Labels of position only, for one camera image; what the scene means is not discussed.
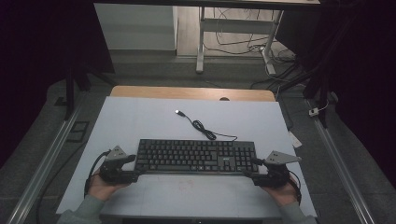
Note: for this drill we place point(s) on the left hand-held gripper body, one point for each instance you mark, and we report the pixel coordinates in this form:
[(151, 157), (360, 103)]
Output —
[(113, 174)]

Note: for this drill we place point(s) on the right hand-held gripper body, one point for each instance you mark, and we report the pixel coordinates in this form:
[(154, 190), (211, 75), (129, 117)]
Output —
[(275, 175)]

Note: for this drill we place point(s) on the black keyboard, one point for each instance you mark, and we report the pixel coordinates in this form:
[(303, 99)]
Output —
[(193, 155)]

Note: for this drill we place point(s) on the person's left hand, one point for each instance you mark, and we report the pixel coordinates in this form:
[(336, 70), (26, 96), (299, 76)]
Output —
[(102, 189)]

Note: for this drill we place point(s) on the white table mat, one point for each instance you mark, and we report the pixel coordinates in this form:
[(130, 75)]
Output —
[(140, 121)]

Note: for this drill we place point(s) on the white paper tag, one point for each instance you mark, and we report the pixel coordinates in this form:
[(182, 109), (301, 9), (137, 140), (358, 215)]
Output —
[(295, 140)]

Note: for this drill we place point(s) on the small white adapter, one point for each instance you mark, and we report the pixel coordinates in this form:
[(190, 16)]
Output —
[(313, 112)]

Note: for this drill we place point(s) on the black metal stand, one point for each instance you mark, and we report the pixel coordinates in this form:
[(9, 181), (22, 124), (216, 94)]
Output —
[(70, 93), (322, 93)]

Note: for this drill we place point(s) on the white cabinet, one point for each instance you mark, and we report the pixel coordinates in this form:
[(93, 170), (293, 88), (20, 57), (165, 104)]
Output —
[(137, 28)]

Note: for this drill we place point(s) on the dark curtain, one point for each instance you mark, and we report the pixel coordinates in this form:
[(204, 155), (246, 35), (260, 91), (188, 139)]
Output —
[(367, 77), (37, 62)]

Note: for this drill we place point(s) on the aluminium rail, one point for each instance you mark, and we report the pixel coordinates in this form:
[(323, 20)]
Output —
[(43, 168), (342, 174)]

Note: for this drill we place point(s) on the white desk frame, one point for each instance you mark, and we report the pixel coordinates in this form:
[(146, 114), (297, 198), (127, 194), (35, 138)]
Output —
[(232, 25)]

